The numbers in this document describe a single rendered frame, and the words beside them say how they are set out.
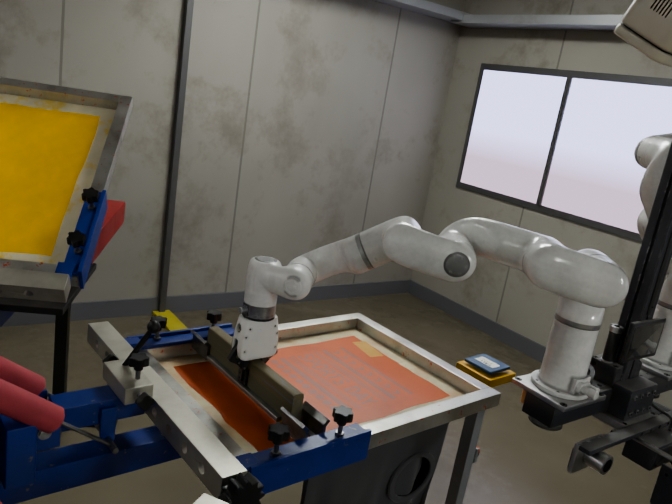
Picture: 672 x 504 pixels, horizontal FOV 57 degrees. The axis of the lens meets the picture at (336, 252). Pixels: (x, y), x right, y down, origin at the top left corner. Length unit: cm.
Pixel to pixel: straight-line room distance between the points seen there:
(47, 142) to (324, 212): 310
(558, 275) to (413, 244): 29
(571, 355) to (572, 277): 21
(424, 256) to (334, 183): 367
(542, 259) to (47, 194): 134
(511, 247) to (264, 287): 53
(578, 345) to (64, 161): 150
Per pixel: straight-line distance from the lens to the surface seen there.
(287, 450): 127
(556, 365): 142
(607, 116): 454
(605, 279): 129
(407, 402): 163
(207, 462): 115
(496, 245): 132
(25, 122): 218
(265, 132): 448
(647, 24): 154
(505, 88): 507
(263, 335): 143
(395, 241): 124
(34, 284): 160
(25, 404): 120
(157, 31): 412
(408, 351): 187
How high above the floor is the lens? 169
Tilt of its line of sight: 15 degrees down
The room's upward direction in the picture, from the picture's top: 9 degrees clockwise
